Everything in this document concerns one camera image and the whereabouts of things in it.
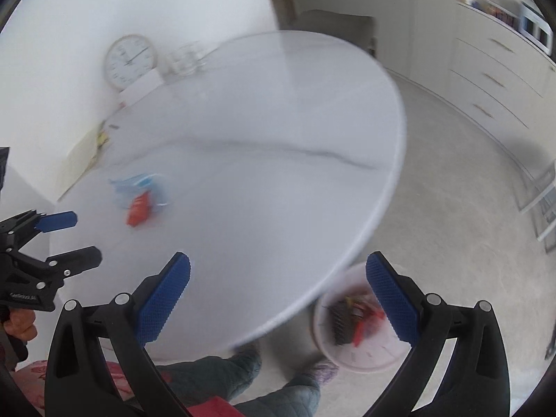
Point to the yellow paper scraps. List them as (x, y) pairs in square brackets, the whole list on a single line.
[(102, 137)]

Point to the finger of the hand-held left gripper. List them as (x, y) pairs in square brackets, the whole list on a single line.
[(56, 220), (78, 259)]

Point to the person's left leg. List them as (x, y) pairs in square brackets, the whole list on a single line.
[(204, 373)]

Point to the person's leg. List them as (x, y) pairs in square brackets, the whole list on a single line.
[(204, 373), (282, 399)]

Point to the pink plastic bin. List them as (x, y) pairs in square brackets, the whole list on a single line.
[(369, 356)]

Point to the white picture frame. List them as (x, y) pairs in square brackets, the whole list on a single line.
[(536, 26)]

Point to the red snack packet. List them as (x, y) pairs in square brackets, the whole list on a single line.
[(139, 209)]

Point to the beige drawer cabinet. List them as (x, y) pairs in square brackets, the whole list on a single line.
[(495, 74)]

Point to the person's right leg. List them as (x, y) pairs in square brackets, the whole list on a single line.
[(282, 399)]

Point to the round white wall clock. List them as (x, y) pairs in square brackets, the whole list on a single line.
[(129, 61)]

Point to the white card box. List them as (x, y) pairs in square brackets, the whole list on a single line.
[(143, 89)]

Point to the person's slipper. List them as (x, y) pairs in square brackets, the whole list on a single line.
[(322, 371), (249, 349)]

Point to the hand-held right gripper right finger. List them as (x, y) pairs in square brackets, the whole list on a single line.
[(393, 299)]

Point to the person's left hand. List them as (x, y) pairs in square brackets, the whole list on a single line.
[(24, 325)]

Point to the white oval table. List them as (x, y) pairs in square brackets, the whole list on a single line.
[(260, 191)]

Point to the red floral cushion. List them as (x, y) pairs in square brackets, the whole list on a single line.
[(113, 375)]

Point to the white step stool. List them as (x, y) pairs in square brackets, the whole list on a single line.
[(538, 193)]

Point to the person's left slipper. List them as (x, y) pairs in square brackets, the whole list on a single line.
[(249, 349)]

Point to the person's right slipper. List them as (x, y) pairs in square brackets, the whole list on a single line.
[(322, 371)]

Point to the red wrapper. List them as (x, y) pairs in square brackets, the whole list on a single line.
[(367, 325)]

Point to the grey frame stool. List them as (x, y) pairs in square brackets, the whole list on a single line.
[(548, 226)]

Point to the light blue plastic bag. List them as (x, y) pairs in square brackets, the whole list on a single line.
[(150, 184)]

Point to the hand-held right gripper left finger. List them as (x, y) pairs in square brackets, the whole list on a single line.
[(165, 299)]

